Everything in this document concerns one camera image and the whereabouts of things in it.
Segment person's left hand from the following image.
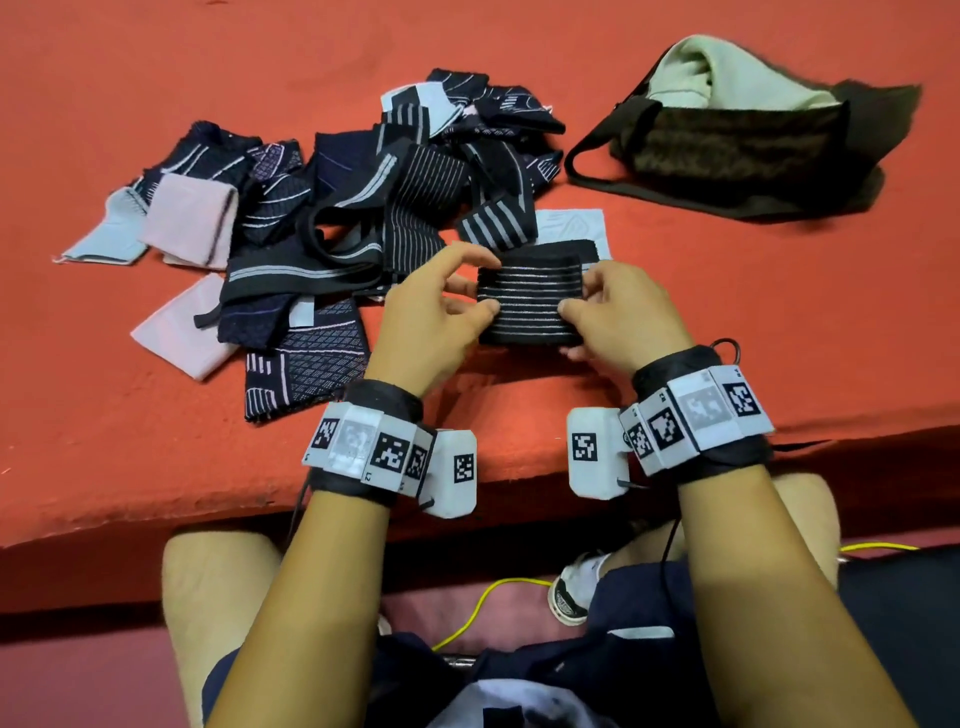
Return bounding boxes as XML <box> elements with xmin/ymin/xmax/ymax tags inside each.
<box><xmin>366</xmin><ymin>241</ymin><xmax>502</xmax><ymax>399</ymax></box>

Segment person's right hand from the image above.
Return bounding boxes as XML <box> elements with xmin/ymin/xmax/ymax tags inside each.
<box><xmin>557</xmin><ymin>260</ymin><xmax>696</xmax><ymax>378</ymax></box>

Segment black white-striped cloth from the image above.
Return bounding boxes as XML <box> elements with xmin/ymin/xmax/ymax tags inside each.
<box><xmin>476</xmin><ymin>239</ymin><xmax>601</xmax><ymax>348</ymax></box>

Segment person's left forearm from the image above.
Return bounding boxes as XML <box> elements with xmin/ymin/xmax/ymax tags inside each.
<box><xmin>206</xmin><ymin>487</ymin><xmax>393</xmax><ymax>728</ymax></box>

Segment person's right forearm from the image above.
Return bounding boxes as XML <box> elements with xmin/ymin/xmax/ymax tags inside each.
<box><xmin>676</xmin><ymin>463</ymin><xmax>920</xmax><ymax>728</ymax></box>

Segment white cloth piece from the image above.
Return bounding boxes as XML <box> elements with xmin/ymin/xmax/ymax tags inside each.
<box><xmin>534</xmin><ymin>208</ymin><xmax>613</xmax><ymax>262</ymax></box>

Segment pile of dark patterned cloths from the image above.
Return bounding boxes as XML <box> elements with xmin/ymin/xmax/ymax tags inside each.
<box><xmin>133</xmin><ymin>68</ymin><xmax>567</xmax><ymax>426</ymax></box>

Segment right wristband with marker tags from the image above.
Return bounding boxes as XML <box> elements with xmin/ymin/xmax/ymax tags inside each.
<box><xmin>618</xmin><ymin>345</ymin><xmax>776</xmax><ymax>486</ymax></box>

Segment wristband with marker tags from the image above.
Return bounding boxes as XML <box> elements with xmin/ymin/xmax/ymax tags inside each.
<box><xmin>618</xmin><ymin>345</ymin><xmax>776</xmax><ymax>486</ymax></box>
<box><xmin>302</xmin><ymin>378</ymin><xmax>438</xmax><ymax>509</ymax></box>

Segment left wristband with marker tags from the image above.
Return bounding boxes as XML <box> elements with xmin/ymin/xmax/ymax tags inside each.
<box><xmin>302</xmin><ymin>378</ymin><xmax>438</xmax><ymax>509</ymax></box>

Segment dark brown fabric bag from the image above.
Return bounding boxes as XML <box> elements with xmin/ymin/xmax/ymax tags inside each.
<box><xmin>564</xmin><ymin>46</ymin><xmax>924</xmax><ymax>224</ymax></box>

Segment white sneaker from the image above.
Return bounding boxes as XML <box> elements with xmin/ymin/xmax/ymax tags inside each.
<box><xmin>547</xmin><ymin>551</ymin><xmax>613</xmax><ymax>627</ymax></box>

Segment pale green cloth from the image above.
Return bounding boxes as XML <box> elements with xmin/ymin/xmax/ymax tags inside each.
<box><xmin>646</xmin><ymin>34</ymin><xmax>841</xmax><ymax>112</ymax></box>

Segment pink cloth piece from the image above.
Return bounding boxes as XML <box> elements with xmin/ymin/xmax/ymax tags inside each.
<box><xmin>130</xmin><ymin>273</ymin><xmax>240</xmax><ymax>382</ymax></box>
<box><xmin>139</xmin><ymin>173</ymin><xmax>240</xmax><ymax>272</ymax></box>

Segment person's right leg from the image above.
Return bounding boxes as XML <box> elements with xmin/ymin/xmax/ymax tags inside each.
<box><xmin>604</xmin><ymin>472</ymin><xmax>843</xmax><ymax>590</ymax></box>

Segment person's leg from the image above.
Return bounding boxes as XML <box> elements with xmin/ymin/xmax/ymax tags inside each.
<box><xmin>604</xmin><ymin>472</ymin><xmax>843</xmax><ymax>590</ymax></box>
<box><xmin>161</xmin><ymin>531</ymin><xmax>285</xmax><ymax>728</ymax></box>

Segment dark navy shorts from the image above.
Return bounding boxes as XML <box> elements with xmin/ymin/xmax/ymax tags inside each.
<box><xmin>201</xmin><ymin>558</ymin><xmax>723</xmax><ymax>728</ymax></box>

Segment light blue cloth piece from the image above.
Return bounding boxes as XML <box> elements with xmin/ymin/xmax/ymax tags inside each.
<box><xmin>54</xmin><ymin>185</ymin><xmax>151</xmax><ymax>267</ymax></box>

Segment person's left leg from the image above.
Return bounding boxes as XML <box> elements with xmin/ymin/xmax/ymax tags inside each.
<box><xmin>161</xmin><ymin>531</ymin><xmax>285</xmax><ymax>728</ymax></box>

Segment white and black shirt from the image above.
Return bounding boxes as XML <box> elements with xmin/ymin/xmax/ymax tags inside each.
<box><xmin>427</xmin><ymin>678</ymin><xmax>621</xmax><ymax>728</ymax></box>

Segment black fabric item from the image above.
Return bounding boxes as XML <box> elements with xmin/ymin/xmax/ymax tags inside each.
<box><xmin>838</xmin><ymin>545</ymin><xmax>960</xmax><ymax>728</ymax></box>

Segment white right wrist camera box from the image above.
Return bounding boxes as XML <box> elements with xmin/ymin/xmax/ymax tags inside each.
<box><xmin>566</xmin><ymin>406</ymin><xmax>633</xmax><ymax>502</ymax></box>

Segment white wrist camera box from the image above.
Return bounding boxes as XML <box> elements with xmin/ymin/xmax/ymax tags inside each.
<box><xmin>566</xmin><ymin>406</ymin><xmax>633</xmax><ymax>502</ymax></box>
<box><xmin>421</xmin><ymin>428</ymin><xmax>479</xmax><ymax>520</ymax></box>

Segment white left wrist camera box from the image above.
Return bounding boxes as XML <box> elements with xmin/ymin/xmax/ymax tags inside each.
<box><xmin>421</xmin><ymin>428</ymin><xmax>479</xmax><ymax>520</ymax></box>

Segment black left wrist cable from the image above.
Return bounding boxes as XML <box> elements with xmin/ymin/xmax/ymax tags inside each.
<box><xmin>285</xmin><ymin>465</ymin><xmax>315</xmax><ymax>549</ymax></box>

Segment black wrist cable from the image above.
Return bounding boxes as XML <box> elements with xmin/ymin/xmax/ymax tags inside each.
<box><xmin>285</xmin><ymin>465</ymin><xmax>315</xmax><ymax>549</ymax></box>
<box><xmin>619</xmin><ymin>438</ymin><xmax>832</xmax><ymax>624</ymax></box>

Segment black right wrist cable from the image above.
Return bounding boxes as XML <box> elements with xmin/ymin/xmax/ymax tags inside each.
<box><xmin>619</xmin><ymin>438</ymin><xmax>832</xmax><ymax>624</ymax></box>

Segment yellow cable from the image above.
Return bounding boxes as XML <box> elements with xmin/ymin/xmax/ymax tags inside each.
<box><xmin>431</xmin><ymin>541</ymin><xmax>921</xmax><ymax>653</ymax></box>

